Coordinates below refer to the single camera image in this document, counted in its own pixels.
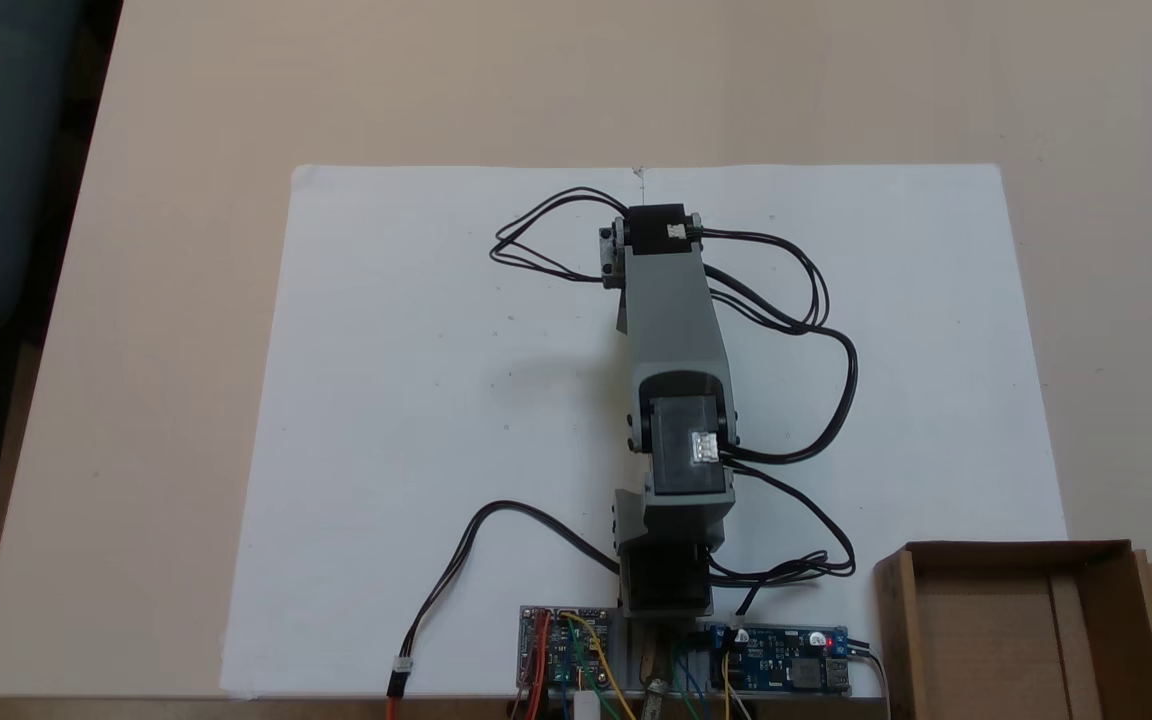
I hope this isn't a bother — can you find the white paper sheet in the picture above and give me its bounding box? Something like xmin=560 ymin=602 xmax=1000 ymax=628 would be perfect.
xmin=219 ymin=163 xmax=1070 ymax=698

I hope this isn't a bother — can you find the blue circuit board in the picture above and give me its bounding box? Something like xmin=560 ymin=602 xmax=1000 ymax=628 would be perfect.
xmin=704 ymin=624 xmax=853 ymax=697

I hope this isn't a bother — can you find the brown cardboard box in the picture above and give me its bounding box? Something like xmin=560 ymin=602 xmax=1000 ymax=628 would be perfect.
xmin=873 ymin=540 xmax=1152 ymax=720

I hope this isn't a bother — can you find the blue office chair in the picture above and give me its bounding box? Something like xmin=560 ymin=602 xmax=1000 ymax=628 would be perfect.
xmin=0 ymin=0 xmax=123 ymax=631

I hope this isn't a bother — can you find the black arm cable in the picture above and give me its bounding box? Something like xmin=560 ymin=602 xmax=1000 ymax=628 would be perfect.
xmin=710 ymin=461 xmax=858 ymax=617
xmin=694 ymin=227 xmax=860 ymax=467
xmin=488 ymin=186 xmax=633 ymax=287

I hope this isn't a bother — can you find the yellow jumper wire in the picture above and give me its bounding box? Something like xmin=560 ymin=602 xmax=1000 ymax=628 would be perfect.
xmin=560 ymin=611 xmax=638 ymax=720

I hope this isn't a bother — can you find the grey circuit board with wires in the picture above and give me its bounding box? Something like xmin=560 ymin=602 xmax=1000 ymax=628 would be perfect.
xmin=518 ymin=605 xmax=629 ymax=693

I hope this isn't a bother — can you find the red orange wire bundle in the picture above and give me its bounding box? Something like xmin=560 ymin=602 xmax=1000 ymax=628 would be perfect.
xmin=524 ymin=612 xmax=551 ymax=720

